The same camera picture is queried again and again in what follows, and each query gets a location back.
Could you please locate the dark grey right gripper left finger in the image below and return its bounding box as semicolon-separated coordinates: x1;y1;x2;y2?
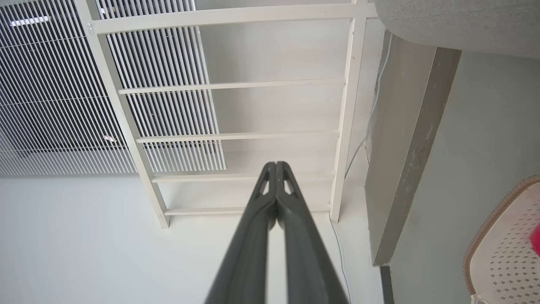
204;161;278;304

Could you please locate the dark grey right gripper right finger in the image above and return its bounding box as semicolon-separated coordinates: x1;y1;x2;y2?
276;161;350;304

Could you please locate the white perforated laundry basket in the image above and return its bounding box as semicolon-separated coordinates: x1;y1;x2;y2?
463;175;540;304

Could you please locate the white slatted ceiling grille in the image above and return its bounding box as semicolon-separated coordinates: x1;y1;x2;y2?
0;0;227;176

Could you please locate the thin white wall cable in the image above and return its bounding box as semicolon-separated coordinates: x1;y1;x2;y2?
330;34;394;303

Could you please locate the white metal shelf rack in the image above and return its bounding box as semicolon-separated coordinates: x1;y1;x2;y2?
74;0;378;229

